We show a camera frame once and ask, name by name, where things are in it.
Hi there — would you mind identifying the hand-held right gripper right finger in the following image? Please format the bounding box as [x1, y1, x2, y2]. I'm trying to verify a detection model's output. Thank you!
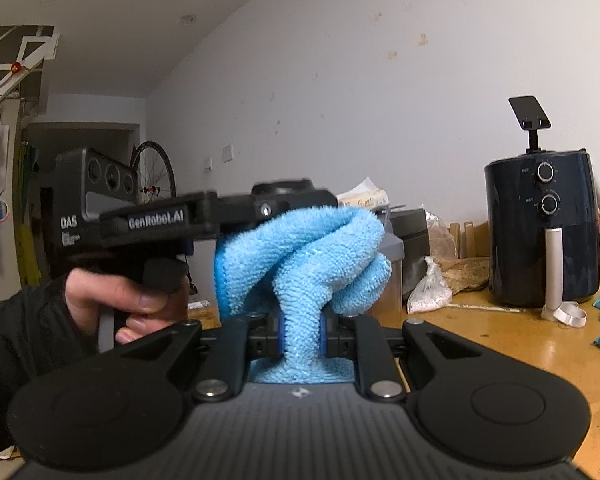
[317, 310, 486, 402]

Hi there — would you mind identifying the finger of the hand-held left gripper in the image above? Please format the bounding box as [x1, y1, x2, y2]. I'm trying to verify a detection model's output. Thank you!
[215, 190, 340, 236]

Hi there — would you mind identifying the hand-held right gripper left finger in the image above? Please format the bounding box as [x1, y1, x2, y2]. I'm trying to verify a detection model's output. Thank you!
[120, 310, 287, 402]

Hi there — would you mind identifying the blue microfiber cloth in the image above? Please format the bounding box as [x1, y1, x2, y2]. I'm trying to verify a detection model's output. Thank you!
[214, 205, 393, 385]

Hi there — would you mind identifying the person's left forearm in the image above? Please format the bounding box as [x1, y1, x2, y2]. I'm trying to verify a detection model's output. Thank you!
[0, 275, 103, 456]

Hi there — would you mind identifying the person's left hand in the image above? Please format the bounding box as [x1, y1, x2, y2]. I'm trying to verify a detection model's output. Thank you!
[64, 267, 173, 346]

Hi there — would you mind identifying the yellow green hanging cloth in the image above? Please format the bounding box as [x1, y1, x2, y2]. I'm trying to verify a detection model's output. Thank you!
[14, 142, 42, 286]

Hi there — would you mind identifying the bicycle wheel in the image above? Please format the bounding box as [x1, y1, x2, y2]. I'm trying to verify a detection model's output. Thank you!
[130, 141, 177, 206]

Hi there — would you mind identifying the white tissue pack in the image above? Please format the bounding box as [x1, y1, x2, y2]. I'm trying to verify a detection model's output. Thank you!
[337, 177, 391, 211]

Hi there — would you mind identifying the clear shaker bottle grey lid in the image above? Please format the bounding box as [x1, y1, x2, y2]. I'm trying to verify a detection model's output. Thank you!
[377, 230, 406, 311]

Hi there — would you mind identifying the white plastic bag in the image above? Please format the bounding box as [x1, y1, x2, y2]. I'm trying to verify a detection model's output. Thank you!
[406, 256, 453, 315]

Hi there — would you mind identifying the grey rice cooker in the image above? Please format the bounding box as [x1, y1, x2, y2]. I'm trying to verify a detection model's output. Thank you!
[387, 207, 431, 301]

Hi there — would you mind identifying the brown food bag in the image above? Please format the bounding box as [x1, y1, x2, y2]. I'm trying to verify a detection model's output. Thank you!
[427, 217, 491, 293]

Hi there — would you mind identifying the thin white stick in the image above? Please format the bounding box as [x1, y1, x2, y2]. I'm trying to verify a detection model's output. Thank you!
[445, 303, 523, 314]

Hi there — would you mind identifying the black white geometric panel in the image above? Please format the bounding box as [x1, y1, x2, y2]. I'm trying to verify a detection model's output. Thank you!
[0, 25, 61, 111]

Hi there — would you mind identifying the dark blue air fryer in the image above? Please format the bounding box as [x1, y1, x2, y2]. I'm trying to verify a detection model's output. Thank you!
[484, 149, 600, 308]

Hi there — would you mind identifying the black phone stand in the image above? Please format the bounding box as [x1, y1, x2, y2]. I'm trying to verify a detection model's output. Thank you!
[508, 95, 552, 153]

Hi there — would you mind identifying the white strap loop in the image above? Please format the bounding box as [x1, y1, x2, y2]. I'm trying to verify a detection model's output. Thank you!
[540, 301, 588, 328]

